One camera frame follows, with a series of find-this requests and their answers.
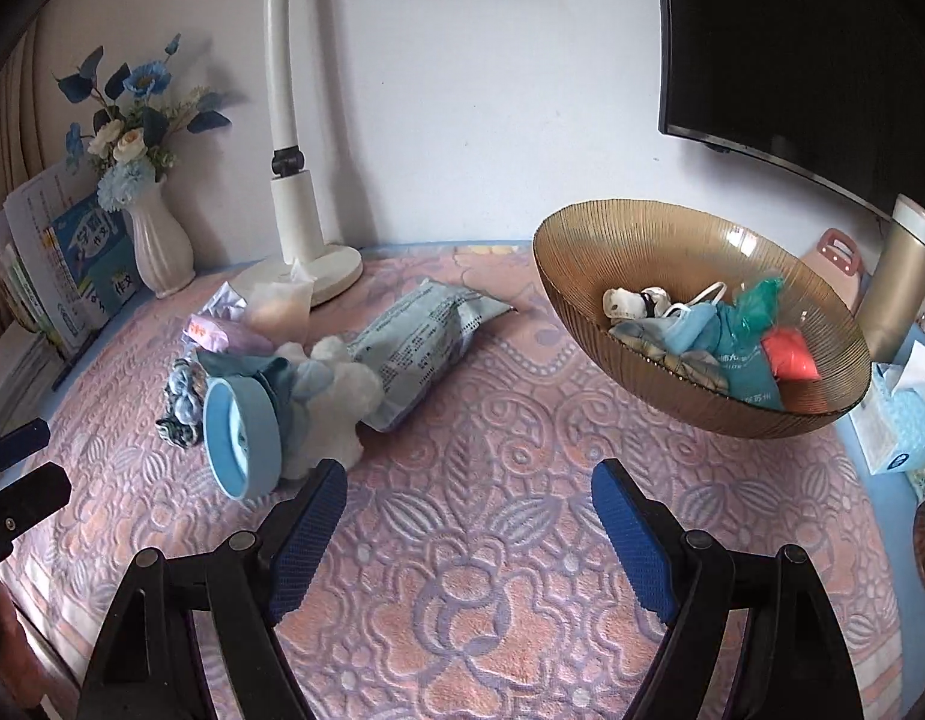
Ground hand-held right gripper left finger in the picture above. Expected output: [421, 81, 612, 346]
[76, 459, 351, 720]

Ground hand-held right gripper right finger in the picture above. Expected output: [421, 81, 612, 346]
[591, 457, 864, 720]

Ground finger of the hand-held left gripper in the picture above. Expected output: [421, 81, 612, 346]
[0, 463, 73, 567]
[0, 418, 52, 472]

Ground blue round container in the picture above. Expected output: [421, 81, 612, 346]
[202, 376, 283, 497]

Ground white plush toy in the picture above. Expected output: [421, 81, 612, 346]
[282, 336, 384, 481]

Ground teal drawstring bag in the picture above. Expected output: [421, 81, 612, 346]
[706, 304, 786, 412]

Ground blue face mask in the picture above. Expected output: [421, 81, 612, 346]
[608, 281, 734, 357]

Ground purple packet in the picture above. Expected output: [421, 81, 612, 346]
[183, 313, 276, 359]

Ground grey wet wipes pack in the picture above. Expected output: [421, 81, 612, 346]
[347, 279, 517, 434]

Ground translucent tissue pack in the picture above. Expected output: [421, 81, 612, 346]
[241, 262, 315, 342]

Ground white and black small toy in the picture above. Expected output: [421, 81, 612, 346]
[601, 285, 684, 323]

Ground orange soft packet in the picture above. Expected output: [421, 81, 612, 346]
[761, 326, 822, 383]

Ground green soft packet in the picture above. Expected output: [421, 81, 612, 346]
[734, 279, 779, 350]

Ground amber glass bowl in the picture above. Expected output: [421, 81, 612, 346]
[532, 199, 873, 440]

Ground stack of white papers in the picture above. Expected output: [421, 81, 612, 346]
[0, 322, 65, 436]

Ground pink floral blanket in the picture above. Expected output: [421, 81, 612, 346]
[0, 244, 906, 720]

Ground blue floral scrunchie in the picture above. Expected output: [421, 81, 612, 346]
[156, 358, 208, 445]

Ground teal cloth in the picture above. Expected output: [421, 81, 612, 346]
[196, 349, 291, 391]

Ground row of upright books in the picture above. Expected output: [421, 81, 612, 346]
[0, 157, 144, 361]

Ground white ribbed vase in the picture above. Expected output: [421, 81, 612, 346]
[123, 180, 197, 299]

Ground silver crumpled wrapper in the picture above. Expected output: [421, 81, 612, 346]
[203, 281, 251, 323]

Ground blue tissue box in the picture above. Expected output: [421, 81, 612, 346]
[852, 341, 925, 475]

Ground blue and white artificial flowers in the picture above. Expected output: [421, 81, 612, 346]
[53, 34, 232, 212]

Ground beige curtain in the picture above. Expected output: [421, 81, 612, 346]
[0, 15, 65, 203]

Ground white desk lamp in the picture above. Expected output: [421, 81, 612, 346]
[158, 0, 364, 308]

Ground gold thermos bottle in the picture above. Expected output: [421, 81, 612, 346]
[856, 193, 925, 362]

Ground black flat screen television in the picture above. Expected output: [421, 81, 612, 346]
[653, 0, 925, 222]

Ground pink handled container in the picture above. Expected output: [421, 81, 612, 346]
[800, 229, 864, 312]

